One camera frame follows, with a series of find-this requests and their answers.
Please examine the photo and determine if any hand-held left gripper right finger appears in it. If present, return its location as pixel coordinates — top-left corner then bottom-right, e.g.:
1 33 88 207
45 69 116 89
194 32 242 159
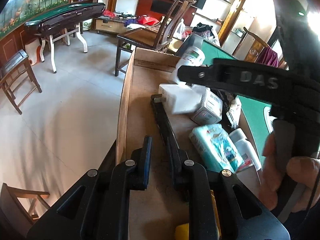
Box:
167 139 290 240

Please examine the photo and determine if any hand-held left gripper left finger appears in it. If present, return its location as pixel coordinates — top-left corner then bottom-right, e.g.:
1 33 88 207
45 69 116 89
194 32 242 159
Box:
26 136 152 240

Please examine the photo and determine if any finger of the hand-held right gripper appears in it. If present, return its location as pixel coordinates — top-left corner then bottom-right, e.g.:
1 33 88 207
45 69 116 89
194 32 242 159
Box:
175 34 205 57
177 62 215 87

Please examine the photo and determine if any white bottle green label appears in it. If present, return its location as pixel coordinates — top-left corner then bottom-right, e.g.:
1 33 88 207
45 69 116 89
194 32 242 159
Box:
172 45 206 84

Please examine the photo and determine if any grey medicine box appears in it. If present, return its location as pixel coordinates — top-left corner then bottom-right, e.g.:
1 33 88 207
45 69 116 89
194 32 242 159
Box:
190 88 223 126

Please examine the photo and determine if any black long box pink end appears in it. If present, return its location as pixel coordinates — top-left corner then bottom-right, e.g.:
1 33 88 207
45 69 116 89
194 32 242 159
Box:
150 94 184 160

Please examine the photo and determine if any turquoise printed tissue pack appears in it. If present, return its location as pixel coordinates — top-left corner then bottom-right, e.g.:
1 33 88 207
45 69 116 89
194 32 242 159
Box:
189 124 245 173

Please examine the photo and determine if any black snack packet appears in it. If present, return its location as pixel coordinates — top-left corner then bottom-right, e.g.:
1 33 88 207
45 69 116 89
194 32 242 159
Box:
217 90 242 131

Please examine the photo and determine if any cardboard box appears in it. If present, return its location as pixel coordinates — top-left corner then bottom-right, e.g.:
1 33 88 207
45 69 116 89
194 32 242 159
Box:
116 47 263 240

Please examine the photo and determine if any yellow packet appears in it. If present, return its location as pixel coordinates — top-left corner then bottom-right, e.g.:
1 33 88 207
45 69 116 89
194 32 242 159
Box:
210 190 223 239

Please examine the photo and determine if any person's right hand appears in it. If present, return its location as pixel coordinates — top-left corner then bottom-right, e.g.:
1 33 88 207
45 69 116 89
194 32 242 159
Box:
259 130 320 213

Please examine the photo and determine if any white plastic bag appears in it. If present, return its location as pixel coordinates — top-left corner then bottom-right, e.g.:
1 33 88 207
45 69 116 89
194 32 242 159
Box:
172 19 187 40

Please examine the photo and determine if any pile of clothes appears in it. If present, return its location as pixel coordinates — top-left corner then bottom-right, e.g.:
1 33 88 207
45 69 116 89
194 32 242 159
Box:
191 22 221 41

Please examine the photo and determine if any maroon cloth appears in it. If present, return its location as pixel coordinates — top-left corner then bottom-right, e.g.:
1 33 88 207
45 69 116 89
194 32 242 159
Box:
256 46 279 68

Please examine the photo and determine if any wooden chair carved back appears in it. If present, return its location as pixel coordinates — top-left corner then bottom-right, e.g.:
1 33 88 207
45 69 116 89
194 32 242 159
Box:
243 26 280 67

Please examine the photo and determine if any wooden television cabinet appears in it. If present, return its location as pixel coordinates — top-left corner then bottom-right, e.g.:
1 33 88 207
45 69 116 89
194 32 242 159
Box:
136 0 198 28

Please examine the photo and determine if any low wooden drawer cabinet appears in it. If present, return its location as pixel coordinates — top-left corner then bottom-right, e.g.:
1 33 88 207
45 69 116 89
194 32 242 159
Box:
94 16 141 35

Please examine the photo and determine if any dark folding mahjong table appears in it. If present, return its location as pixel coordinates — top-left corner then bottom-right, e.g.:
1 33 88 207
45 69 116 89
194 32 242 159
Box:
24 2 107 74

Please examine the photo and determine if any small wooden chair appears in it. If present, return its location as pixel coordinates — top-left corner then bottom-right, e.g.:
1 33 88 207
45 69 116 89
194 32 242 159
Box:
0 49 43 115
0 182 51 240

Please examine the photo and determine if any white and orange bucket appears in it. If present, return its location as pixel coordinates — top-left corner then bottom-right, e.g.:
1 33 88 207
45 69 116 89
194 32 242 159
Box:
25 39 47 67

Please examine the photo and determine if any flower wall mural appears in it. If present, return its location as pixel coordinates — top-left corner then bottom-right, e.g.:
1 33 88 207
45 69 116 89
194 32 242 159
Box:
0 0 69 39

